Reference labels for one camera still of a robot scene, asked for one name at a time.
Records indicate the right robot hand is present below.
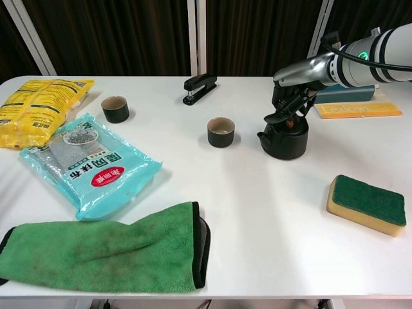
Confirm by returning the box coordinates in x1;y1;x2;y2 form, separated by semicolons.
264;53;336;125

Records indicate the black teapot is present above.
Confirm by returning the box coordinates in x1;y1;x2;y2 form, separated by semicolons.
256;117;310;161

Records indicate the dark cup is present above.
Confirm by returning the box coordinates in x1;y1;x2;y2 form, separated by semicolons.
100;95;131;124
207;117;235;149

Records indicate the teal oblong case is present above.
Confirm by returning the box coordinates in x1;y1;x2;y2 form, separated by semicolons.
314;84;376;104

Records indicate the yellow Lexicon box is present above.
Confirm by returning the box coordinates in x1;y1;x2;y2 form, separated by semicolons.
314;102;403;120

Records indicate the black stapler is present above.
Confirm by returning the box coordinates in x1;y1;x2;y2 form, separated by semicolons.
182;73;218;106

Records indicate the green yellow sponge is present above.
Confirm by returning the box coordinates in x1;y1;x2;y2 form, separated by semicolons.
326;174;406;238

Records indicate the light blue cloth package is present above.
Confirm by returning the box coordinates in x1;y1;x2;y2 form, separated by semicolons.
19;112;163;221

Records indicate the yellow snack bag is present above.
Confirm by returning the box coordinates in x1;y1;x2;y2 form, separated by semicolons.
0;79;95;149

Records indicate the green microfiber cloth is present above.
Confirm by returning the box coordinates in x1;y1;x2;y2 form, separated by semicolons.
0;201;212;294

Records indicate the white partition post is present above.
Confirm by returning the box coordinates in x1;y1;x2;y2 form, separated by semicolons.
187;0;207;77
307;0;335;61
6;0;55;75

